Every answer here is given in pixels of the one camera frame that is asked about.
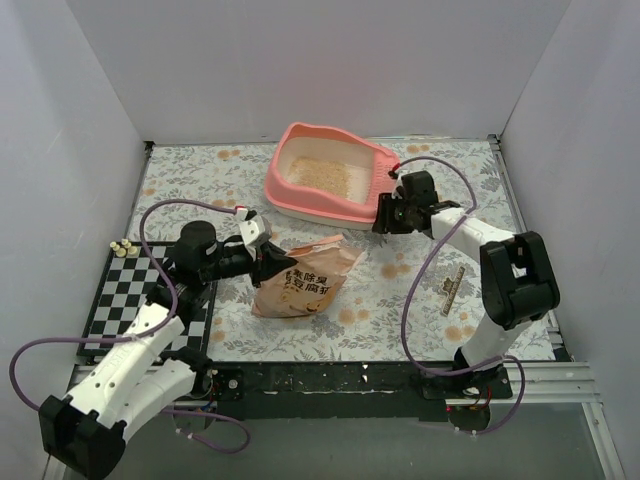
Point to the black white chessboard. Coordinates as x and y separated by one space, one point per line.
124 283

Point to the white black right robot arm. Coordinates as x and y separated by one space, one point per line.
518 285

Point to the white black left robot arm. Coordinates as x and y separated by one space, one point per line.
88 429

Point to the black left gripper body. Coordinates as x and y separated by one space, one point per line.
261 260

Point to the orange cat litter bag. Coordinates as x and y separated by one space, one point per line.
311 284

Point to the pink cat litter box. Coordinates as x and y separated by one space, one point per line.
368 164

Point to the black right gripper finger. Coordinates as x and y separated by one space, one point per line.
385 221
403 227

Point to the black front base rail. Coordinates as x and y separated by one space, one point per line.
322 390

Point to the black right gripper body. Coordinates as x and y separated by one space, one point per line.
385 216

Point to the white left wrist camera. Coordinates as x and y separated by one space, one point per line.
254 229

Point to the floral patterned table mat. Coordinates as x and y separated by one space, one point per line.
388 308

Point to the small brown label strip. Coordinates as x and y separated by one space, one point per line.
450 288

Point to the cream chess pieces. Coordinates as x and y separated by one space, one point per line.
123 248

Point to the beige cat litter pile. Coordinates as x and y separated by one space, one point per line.
327 176

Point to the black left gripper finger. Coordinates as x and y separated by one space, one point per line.
270 251
269 263

